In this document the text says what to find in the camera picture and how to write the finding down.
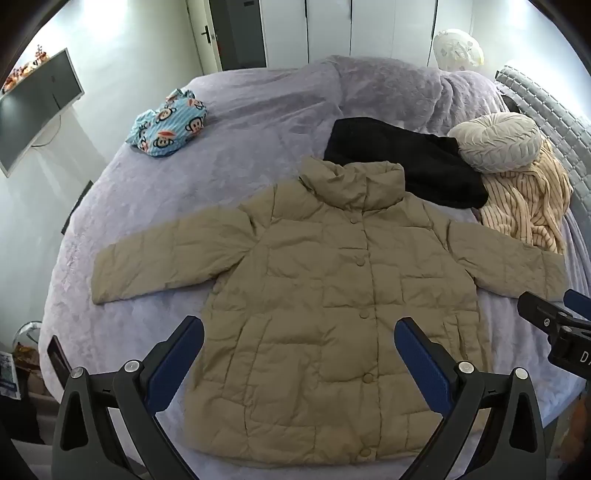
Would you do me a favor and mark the black knit garment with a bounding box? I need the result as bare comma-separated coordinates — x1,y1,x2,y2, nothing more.
323,117,489,209

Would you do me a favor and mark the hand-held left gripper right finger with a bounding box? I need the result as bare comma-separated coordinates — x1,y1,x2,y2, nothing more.
394,316,548,480

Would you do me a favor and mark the television cable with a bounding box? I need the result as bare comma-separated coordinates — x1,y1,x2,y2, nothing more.
31,113,63,148

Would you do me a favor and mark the dark smartphone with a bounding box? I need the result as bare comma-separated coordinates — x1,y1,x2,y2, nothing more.
46,335,72,386

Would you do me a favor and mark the beige puffer jacket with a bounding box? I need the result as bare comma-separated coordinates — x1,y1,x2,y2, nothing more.
91,157,570,467

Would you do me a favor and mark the brown bag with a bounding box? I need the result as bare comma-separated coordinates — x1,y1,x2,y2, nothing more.
13,342,45,397

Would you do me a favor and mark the white shelf with red ornaments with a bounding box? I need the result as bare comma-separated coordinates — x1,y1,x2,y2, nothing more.
0,44,49,93

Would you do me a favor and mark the person's right forearm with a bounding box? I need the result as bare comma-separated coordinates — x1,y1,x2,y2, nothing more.
567,401,591,462

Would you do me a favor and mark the cream striped garment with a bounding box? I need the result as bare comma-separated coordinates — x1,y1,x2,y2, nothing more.
478,138,574,256

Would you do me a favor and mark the white door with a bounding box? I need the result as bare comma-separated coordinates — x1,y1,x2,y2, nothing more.
187,0,221,75

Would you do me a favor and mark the black bar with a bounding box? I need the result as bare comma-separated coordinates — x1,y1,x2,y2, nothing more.
61,181,94,234

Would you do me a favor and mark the grey quilted headboard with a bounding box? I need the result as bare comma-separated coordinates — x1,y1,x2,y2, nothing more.
494,65,591,213

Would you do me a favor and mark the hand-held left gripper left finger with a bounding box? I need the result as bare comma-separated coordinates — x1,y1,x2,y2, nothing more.
51,315,205,480

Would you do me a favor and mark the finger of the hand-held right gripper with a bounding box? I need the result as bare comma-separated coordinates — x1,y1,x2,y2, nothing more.
563,289,591,320
517,292,578,334

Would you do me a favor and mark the white wardrobe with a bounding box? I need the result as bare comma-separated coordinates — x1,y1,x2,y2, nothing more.
265,0,476,70

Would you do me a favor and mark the blue white box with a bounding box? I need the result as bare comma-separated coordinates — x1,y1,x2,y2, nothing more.
0,352,21,400

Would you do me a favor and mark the lavender plush blanket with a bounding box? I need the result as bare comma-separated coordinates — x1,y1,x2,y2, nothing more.
39,55,591,467

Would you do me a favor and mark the blue monkey print cloth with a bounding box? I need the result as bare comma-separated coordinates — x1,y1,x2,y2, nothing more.
127,88,208,158

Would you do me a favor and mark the wall television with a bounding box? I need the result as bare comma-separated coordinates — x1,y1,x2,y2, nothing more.
0,48,86,178

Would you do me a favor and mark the white patterned pillow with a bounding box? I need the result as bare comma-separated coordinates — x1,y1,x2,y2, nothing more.
433,28,485,72

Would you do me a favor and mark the round pleated cushion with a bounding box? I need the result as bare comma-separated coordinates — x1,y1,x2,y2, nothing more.
447,113,543,174

